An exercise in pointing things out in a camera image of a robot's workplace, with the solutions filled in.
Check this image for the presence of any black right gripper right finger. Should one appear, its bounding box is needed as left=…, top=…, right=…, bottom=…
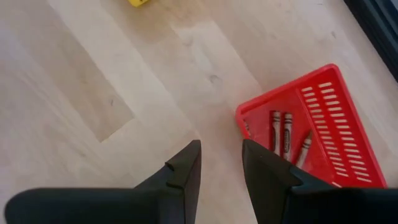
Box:
left=242, top=139, right=398, bottom=224

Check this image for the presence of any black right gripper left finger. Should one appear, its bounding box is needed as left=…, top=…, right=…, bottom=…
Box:
left=4, top=140, right=202, bottom=224

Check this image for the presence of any black aluminium table frame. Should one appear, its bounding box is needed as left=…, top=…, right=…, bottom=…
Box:
left=343, top=0, right=398, bottom=82

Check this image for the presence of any yellow plastic basket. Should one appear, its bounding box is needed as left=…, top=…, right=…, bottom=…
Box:
left=127, top=0, right=150, bottom=8

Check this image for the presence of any red plastic basket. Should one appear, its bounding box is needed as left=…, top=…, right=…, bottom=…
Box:
left=234, top=63, right=389, bottom=189

